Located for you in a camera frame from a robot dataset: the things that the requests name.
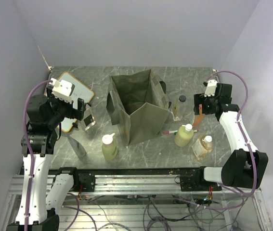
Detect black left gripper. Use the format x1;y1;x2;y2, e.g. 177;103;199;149
46;85;86;128

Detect clear square bottle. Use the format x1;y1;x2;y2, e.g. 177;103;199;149
79;103;96;131

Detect green lotion bottle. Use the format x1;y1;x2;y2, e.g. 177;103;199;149
102;133;118;161

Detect olive green canvas bag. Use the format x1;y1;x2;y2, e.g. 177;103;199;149
106;69;171;146

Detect orange bottle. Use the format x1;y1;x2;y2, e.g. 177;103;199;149
193;104;205;128

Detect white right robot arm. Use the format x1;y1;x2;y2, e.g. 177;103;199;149
194;80;269;191

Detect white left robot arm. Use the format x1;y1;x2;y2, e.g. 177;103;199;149
6;85;85;231

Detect yellow-framed small whiteboard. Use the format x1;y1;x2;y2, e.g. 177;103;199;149
44;71;95;133

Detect clear perfume bottle, black cap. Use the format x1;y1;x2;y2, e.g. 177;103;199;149
172;95;186;121

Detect yellow-green pump bottle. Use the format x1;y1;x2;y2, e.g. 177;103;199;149
174;124;194;147

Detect red and white marker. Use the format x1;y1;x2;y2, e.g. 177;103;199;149
163;129;199;134

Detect amber liquid bottle, white cap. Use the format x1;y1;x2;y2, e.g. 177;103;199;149
192;134;213;160

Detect grey metallic tube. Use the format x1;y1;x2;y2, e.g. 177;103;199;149
67;136;87;158

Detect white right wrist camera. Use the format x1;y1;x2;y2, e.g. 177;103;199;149
203;79;218;97

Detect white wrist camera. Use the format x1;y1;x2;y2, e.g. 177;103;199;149
50;78;75;104
203;79;218;97

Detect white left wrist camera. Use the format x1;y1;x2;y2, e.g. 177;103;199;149
50;78;75;104

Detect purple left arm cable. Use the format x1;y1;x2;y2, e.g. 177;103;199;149
23;80;98;231

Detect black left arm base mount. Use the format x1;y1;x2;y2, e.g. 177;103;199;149
79;173;96;193

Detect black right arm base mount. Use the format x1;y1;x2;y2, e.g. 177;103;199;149
173;167;221;192

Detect aluminium rail frame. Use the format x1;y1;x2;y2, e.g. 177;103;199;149
0;168;272;231

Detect loose cables under table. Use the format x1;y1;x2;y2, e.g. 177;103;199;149
61;192;245;231

